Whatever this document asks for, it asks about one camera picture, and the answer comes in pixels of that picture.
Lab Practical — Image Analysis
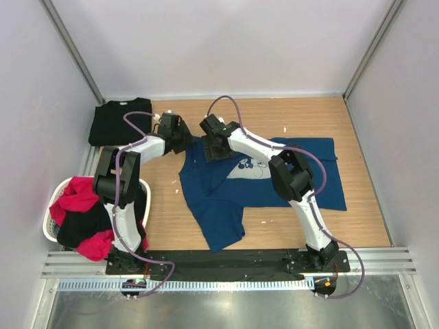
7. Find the blue printed t-shirt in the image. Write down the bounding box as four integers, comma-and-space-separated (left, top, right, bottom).
179, 137, 347, 252

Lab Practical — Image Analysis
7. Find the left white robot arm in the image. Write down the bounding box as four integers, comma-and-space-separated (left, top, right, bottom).
93, 110, 195, 274

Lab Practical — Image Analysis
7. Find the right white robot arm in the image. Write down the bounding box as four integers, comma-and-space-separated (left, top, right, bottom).
200, 114, 339, 271

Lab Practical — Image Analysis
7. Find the folded black t-shirt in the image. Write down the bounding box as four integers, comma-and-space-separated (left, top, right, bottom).
88, 97, 152, 147

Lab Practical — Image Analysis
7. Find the red t-shirt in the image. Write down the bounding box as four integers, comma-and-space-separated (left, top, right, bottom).
49, 175, 150, 262

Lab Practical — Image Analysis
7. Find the black t-shirt in basket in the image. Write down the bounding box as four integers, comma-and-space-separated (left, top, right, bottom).
49, 195, 115, 248

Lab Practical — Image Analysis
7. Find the white laundry basket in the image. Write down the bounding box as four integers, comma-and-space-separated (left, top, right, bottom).
43, 178, 151, 242

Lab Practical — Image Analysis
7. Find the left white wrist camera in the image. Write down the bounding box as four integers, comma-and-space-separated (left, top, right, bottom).
152, 110, 173, 121

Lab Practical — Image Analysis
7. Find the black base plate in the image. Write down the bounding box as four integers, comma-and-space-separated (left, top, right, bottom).
105, 249, 351, 282

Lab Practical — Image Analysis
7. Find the slotted cable duct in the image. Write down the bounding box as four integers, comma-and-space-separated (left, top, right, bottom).
58, 278, 314, 293

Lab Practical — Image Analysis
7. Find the left aluminium frame post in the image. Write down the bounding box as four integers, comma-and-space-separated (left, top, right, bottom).
40, 0, 105, 104

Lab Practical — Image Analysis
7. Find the aluminium frame post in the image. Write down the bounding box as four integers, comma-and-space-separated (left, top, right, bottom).
40, 0, 105, 104
343, 0, 407, 103

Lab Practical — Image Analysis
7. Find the aluminium rail profile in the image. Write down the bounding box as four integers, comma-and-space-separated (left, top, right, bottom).
40, 249, 110, 278

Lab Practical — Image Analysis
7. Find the right aluminium frame post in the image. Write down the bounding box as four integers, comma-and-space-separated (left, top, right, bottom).
343, 0, 407, 103

